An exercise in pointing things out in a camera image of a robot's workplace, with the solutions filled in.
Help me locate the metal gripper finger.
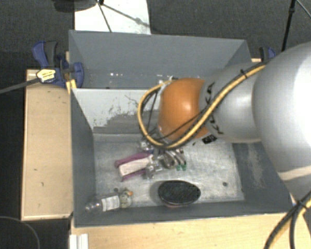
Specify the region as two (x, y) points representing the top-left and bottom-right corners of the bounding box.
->
(142, 162), (163, 181)
(140, 140), (156, 153)

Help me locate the black oval brush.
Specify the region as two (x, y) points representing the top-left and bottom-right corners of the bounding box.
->
(157, 179), (202, 209)

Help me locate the grey metal bin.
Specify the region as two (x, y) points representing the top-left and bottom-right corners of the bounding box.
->
(68, 30), (293, 227)

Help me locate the clear plastic bottle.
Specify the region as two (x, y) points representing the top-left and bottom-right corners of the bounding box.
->
(84, 187), (134, 214)

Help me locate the pale wood flat board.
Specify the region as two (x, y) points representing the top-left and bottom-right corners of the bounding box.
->
(21, 68), (74, 222)

